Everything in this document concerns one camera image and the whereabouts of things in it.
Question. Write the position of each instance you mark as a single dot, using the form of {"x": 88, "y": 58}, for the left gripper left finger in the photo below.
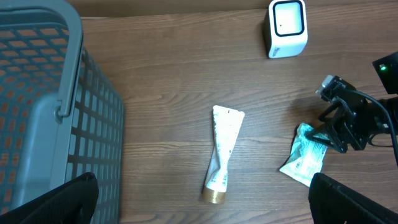
{"x": 72, "y": 202}

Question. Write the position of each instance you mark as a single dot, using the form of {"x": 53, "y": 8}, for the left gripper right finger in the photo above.
{"x": 333, "y": 202}

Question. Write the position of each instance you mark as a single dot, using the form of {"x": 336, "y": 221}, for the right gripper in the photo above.
{"x": 353, "y": 119}

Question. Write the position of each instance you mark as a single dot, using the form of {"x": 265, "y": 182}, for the teal snack packet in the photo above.
{"x": 306, "y": 157}

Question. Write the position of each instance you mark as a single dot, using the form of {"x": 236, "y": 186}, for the white tube with gold cap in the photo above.
{"x": 226, "y": 126}

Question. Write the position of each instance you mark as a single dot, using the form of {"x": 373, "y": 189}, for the white barcode scanner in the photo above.
{"x": 285, "y": 28}

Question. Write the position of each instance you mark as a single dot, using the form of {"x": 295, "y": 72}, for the grey plastic mesh basket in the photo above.
{"x": 60, "y": 115}

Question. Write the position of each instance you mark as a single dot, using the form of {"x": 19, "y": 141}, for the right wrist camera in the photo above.
{"x": 331, "y": 86}

